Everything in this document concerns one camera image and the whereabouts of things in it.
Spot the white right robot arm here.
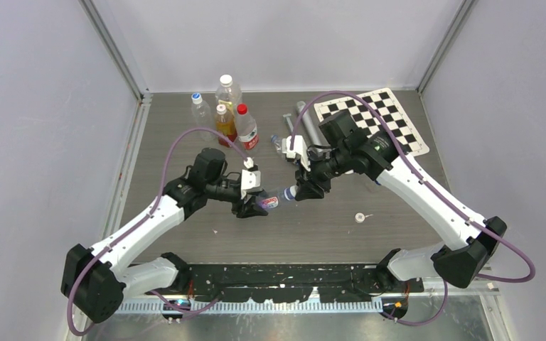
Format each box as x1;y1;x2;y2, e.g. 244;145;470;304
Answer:
282;110;507;292

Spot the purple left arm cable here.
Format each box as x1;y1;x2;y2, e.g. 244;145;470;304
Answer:
67;127;255;337

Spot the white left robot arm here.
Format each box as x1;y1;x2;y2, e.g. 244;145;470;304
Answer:
60;148;267;323

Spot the blue white cap bottle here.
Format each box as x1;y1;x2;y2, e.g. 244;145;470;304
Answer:
191;92;215;130

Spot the clear bottle pink label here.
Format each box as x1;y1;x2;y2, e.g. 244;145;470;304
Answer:
257;186;295;211

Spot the red cap clear bottle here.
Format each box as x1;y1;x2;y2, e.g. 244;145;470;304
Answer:
235;104;259;153

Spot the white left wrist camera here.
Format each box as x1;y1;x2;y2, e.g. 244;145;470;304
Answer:
240;157;262;199

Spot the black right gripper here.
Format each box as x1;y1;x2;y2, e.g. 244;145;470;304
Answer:
294;145;350;201

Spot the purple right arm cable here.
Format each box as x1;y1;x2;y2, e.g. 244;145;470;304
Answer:
289;90;536;283

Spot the black white chessboard mat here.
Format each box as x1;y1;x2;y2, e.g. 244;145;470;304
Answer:
314;88;429;156

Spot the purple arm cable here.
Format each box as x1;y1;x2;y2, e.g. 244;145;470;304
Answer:
289;90;536;283
67;127;255;337

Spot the amber liquid bottle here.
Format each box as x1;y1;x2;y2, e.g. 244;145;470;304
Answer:
215;104;237;143

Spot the tall white cap bottle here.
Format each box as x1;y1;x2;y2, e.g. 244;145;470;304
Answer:
215;74;242;114

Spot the white bottle cap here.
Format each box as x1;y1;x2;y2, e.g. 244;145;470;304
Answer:
354;212;366;224
288;185;298;200

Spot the Pepsi label clear bottle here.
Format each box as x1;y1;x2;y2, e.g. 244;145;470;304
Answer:
270;134;304;163

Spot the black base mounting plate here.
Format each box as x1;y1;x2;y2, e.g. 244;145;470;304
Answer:
158;264;424;303

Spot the silver microphone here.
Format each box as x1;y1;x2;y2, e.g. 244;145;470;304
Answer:
295;101;324;146

